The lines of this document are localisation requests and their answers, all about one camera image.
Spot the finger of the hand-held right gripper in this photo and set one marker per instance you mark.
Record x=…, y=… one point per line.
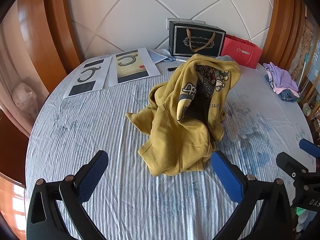
x=287, y=162
x=308, y=146

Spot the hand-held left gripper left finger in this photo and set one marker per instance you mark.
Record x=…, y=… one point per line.
x=92, y=177

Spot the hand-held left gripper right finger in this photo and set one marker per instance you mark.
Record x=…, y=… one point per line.
x=227, y=177

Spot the mustard yellow cartoon shirt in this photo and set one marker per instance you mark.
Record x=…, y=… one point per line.
x=170, y=135

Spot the pale blue striped bedsheet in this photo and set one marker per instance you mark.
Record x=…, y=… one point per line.
x=100, y=130

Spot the folded blue jeans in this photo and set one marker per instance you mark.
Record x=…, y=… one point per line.
x=287, y=96

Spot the folded pink garment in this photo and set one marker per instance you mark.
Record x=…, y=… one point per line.
x=279, y=89

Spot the folded purple shirt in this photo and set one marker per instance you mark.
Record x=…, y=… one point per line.
x=282, y=78

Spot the printed sheet with dark blocks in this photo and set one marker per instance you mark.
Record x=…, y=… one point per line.
x=82, y=90

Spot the brown floral fabric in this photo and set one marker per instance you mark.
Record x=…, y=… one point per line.
x=305, y=45

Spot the clear plastic bag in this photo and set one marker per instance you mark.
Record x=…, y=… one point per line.
x=23, y=97

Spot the red gift bag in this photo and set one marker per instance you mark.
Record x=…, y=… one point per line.
x=247, y=55

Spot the printed sheet with golden panel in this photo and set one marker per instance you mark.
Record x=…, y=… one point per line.
x=132, y=67

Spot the grey plush toy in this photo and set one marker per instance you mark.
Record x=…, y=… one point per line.
x=226, y=58

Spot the black pen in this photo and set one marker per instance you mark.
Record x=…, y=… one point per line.
x=173, y=68

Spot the light blue booklet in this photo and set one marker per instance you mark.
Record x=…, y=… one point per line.
x=157, y=57

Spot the black gift bag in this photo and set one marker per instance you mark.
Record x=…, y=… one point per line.
x=180, y=47

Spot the grey plastic box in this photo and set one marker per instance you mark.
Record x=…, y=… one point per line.
x=185, y=21

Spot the wooden padded headboard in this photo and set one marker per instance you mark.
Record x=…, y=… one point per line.
x=125, y=17

